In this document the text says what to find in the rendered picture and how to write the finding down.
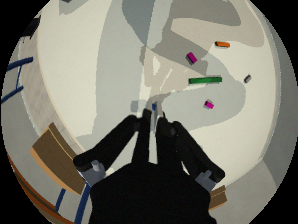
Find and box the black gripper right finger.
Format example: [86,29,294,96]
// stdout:
[154,100,225,200]

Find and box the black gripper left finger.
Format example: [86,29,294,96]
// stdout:
[73,99,152,199]

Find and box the dark green rod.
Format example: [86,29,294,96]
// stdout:
[189,77,222,84]

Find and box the grey rod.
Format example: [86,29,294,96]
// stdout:
[244,75,252,83]

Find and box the orange rod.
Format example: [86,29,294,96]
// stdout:
[215,41,230,47]

